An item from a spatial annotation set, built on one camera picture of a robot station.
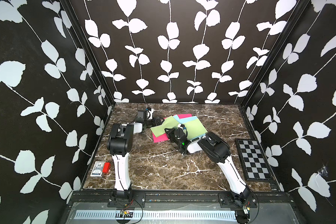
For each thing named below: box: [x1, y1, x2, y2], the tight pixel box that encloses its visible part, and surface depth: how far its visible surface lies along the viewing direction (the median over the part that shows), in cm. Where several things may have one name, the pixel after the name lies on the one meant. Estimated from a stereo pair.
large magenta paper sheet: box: [152, 132, 170, 144], surface depth 100 cm
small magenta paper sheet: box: [177, 113, 193, 119], surface depth 117 cm
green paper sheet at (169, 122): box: [150, 115, 180, 138], surface depth 106 cm
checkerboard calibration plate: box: [235, 138, 274, 182], surface depth 88 cm
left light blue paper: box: [172, 114, 186, 124], surface depth 113 cm
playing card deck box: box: [90, 161, 106, 178], surface depth 85 cm
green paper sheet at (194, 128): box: [173, 118, 209, 140], surface depth 109 cm
